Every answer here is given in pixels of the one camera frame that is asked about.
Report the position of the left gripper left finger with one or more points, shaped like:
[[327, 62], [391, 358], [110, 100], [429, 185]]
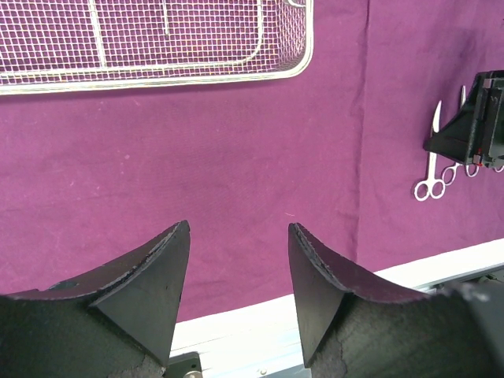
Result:
[[117, 320]]

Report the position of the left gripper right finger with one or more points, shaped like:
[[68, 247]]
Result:
[[353, 323]]

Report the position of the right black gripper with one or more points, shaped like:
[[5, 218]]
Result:
[[475, 133]]

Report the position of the steel scissors top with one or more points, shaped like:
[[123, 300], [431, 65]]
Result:
[[431, 186]]

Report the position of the purple cloth wrap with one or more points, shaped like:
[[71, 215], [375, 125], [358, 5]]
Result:
[[87, 177]]

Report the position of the wire mesh instrument tray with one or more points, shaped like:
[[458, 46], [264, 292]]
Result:
[[94, 45]]

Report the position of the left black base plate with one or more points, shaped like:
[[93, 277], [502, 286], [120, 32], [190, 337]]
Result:
[[186, 365]]

